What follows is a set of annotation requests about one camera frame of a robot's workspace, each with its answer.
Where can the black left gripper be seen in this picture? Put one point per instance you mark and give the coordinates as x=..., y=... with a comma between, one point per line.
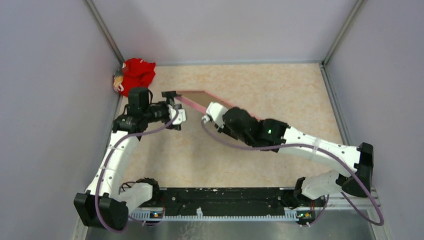
x=169, y=96

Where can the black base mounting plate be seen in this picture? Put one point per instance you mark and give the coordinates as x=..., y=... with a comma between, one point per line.
x=230, y=201

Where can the aluminium front rail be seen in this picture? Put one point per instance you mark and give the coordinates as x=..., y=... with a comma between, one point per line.
x=301, y=217

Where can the brown frame backing board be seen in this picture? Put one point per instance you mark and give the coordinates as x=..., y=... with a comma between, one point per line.
x=201, y=98

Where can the pink wooden picture frame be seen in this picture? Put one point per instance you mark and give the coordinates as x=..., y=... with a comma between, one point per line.
x=202, y=109

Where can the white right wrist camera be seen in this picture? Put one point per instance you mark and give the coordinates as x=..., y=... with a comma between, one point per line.
x=214, y=113

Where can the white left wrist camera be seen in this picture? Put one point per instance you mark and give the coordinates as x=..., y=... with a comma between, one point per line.
x=177, y=111

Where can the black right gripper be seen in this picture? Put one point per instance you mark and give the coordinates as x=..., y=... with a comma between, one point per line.
x=225, y=129

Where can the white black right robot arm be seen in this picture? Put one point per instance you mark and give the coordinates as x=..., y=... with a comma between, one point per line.
x=351, y=166

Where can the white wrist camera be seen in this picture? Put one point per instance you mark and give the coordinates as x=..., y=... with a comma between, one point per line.
x=214, y=113
x=177, y=111

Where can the red crumpled cloth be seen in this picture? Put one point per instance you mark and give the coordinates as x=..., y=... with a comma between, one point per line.
x=134, y=72

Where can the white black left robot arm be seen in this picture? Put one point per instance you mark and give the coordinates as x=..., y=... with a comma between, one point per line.
x=116, y=165

